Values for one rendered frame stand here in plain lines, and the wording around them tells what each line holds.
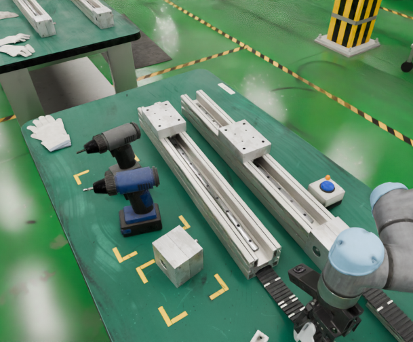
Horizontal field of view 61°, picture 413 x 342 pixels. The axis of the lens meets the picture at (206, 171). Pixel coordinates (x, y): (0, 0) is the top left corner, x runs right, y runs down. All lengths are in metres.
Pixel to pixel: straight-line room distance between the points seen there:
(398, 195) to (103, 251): 0.76
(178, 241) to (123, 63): 1.73
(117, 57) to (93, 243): 1.59
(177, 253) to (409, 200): 0.53
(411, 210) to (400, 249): 0.10
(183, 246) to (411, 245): 0.52
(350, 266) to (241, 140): 0.68
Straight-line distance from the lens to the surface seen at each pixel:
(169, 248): 0.93
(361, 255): 0.61
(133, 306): 0.97
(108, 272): 1.03
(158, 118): 1.30
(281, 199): 1.06
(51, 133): 1.53
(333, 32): 4.24
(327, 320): 0.78
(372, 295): 1.01
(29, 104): 2.44
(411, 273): 0.66
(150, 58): 3.83
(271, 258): 0.98
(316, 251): 1.01
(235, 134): 1.21
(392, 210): 0.74
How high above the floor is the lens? 1.63
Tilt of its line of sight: 43 degrees down
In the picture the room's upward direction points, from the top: 1 degrees counter-clockwise
